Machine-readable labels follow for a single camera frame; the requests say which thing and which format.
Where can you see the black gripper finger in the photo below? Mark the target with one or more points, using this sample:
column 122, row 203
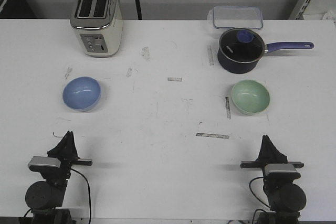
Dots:
column 73, row 150
column 61, row 149
column 262, row 156
column 273, row 155

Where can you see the blue bowl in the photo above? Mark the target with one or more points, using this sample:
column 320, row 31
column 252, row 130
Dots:
column 82, row 94

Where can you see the green bowl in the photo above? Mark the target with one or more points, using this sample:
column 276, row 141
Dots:
column 250, row 97

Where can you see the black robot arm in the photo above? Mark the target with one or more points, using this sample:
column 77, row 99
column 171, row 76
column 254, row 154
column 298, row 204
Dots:
column 285, row 199
column 45, row 198

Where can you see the dark blue saucepan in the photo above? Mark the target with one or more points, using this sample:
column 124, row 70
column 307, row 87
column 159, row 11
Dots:
column 240, row 68

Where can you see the glass pot lid blue knob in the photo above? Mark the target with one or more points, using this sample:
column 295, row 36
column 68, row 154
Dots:
column 241, row 45

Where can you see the silver two-slot toaster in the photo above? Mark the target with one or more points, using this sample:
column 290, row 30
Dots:
column 98, row 26

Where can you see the clear plastic food container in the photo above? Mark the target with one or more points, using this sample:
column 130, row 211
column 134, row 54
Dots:
column 227, row 17

